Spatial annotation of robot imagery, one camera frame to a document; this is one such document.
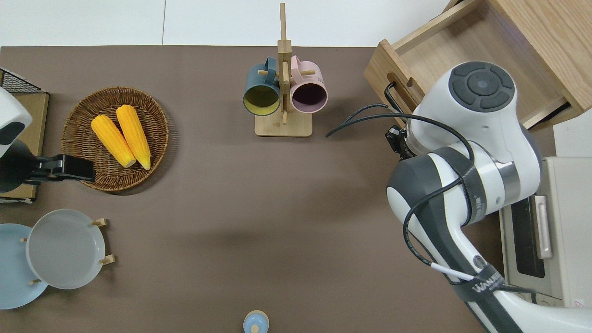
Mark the round wicker basket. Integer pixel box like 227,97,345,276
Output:
62,86,170,192

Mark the wooden drawer with black handle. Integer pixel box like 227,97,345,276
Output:
364,0,572,130

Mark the grey plate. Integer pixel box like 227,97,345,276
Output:
26,209,106,290

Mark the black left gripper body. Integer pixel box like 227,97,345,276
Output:
29,154,96,182

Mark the light blue plate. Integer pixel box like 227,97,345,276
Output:
0,223,49,310

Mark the pink mug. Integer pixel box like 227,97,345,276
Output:
290,55,328,114

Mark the light wooden cabinet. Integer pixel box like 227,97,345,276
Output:
444,0,592,116

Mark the wooden plate rack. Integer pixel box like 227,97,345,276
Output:
19,217,115,285

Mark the wooden mug rack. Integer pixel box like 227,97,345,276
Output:
255,3,313,137

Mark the yellow corn cob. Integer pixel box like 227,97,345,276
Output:
116,105,151,170
91,115,137,168

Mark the brown table mat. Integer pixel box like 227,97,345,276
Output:
0,45,555,333

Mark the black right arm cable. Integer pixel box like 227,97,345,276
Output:
325,104,537,296

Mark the dark blue mug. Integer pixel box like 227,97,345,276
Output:
243,57,281,116

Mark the blue bell on wooden base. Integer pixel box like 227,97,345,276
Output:
243,310,270,333

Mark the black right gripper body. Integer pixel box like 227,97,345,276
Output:
385,126,409,160

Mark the white toaster oven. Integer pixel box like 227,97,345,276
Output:
499,121,592,309

